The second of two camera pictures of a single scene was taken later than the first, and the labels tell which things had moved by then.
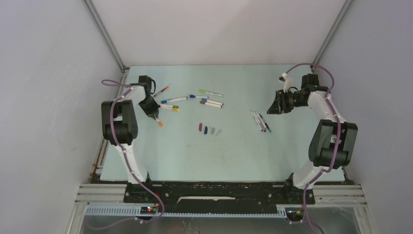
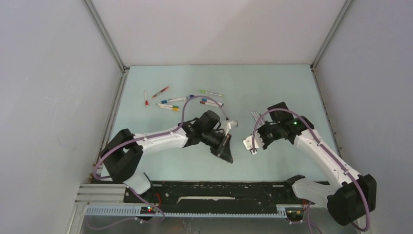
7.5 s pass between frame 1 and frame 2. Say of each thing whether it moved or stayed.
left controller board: stayed
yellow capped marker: stayed
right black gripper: moved
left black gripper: moved
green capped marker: stayed
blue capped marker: stayed
